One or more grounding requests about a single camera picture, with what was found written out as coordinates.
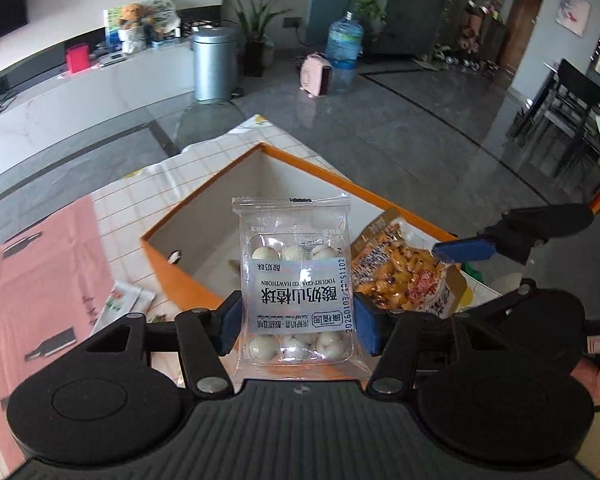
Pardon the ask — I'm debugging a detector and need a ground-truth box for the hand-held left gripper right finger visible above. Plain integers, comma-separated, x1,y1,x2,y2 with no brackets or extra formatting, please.
352,293,508,397

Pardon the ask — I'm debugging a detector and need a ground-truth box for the orange cardboard box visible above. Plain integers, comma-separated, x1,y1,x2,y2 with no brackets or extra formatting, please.
139,142,459,312

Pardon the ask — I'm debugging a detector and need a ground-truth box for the potted long leaf plant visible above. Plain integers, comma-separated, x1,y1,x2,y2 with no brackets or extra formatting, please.
209,0,282,79

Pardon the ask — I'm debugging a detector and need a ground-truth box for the cluttered shoe shelf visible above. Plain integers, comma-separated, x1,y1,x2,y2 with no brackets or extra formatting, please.
452,0,512,69

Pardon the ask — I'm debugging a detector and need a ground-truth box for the wooden door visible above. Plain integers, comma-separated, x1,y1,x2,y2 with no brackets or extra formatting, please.
499,0,547,69

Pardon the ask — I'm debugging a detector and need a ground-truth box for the pink bottle print mat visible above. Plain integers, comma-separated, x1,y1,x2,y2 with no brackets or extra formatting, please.
0,194,116,467

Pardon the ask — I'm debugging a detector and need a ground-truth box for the red cube box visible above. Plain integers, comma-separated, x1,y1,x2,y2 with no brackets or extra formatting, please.
64,44,90,74

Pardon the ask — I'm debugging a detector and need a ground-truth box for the blue water jug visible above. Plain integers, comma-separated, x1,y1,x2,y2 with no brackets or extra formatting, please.
326,11,365,72

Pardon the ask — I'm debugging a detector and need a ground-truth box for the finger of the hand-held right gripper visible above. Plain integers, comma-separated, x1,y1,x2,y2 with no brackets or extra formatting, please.
432,203,596,264
467,279,587,357

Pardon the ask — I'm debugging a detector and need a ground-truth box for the round hand fan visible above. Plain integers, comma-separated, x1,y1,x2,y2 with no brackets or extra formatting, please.
147,0,182,39

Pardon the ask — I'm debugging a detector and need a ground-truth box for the framed wall picture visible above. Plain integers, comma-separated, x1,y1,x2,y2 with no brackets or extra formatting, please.
554,0,594,37

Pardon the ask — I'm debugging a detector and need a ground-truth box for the white and green snack packet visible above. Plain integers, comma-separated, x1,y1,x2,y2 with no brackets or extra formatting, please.
89,279,157,334

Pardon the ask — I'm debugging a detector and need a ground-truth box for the black dining chair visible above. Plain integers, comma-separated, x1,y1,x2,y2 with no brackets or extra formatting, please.
509,58,600,172

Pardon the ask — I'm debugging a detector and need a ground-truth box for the peanut snack packet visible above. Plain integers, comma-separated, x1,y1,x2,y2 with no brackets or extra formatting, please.
349,207,467,319

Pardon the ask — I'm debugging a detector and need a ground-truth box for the pink small heater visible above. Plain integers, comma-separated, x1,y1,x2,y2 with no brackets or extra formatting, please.
298,52,335,99

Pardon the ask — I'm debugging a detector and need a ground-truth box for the teddy bear bouquet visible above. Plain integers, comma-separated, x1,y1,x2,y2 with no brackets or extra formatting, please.
114,3,147,54

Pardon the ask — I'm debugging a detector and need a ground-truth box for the silver trash can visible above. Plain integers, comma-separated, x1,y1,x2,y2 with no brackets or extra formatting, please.
192,27,241,102

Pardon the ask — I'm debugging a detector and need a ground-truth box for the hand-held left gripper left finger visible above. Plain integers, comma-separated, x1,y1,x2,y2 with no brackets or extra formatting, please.
82,292,244,399

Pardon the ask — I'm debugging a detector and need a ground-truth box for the clear pack of white balls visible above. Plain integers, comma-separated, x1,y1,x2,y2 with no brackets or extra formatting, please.
231,192,374,386

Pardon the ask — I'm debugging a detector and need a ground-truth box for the white television cabinet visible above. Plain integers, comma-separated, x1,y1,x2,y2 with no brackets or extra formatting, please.
0,36,197,162

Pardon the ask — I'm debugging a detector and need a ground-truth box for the dark grey cabinet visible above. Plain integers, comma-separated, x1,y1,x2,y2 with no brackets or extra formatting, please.
372,0,454,56

